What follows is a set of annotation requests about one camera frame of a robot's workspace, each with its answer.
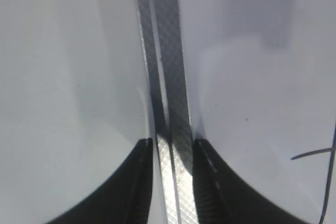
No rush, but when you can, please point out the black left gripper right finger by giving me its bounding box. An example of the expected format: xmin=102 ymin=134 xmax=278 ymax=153
xmin=193 ymin=139 xmax=303 ymax=223

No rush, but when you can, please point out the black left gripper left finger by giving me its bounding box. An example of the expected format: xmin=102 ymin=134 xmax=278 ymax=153
xmin=50 ymin=138 xmax=153 ymax=223

